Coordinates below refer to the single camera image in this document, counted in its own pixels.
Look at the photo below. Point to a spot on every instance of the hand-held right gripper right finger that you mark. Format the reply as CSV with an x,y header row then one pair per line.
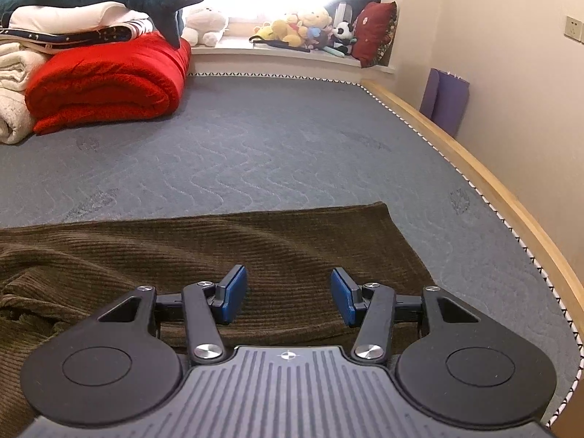
x,y
342,296

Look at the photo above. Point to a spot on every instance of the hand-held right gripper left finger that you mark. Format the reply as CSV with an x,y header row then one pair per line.
x,y
235,292

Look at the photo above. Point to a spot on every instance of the grey quilted mattress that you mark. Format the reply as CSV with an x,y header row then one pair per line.
x,y
273,155

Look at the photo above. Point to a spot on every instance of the purple folder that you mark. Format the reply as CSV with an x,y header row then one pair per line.
x,y
445,100

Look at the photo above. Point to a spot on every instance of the red folded blanket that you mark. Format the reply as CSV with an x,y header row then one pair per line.
x,y
105,82

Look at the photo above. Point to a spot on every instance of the panda plush toy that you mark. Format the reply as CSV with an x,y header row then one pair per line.
x,y
344,34

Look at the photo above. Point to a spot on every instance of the yellow bear plush toy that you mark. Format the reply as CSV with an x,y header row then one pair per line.
x,y
317,18
280,32

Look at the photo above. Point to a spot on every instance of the small blue plush toy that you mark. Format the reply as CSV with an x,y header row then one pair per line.
x,y
315,32

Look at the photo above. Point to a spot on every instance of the dark red cushion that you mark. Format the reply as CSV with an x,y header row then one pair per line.
x,y
376,32

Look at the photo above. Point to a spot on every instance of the white seal plush toy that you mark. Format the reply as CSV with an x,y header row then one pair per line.
x,y
205,25

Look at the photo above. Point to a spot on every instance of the white quilted folded blanket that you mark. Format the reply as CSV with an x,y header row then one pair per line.
x,y
13,116

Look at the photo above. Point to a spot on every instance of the navy star-print blanket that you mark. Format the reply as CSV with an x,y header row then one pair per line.
x,y
68,36

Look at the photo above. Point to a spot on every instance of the cream folded blanket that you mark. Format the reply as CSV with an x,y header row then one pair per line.
x,y
18,66

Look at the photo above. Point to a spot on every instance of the white folded pillow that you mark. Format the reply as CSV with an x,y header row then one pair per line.
x,y
68,16

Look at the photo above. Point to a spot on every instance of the wooden bed frame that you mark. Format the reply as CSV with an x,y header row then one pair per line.
x,y
504,196

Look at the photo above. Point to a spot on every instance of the beige wall socket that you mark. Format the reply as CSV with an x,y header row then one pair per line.
x,y
576,28

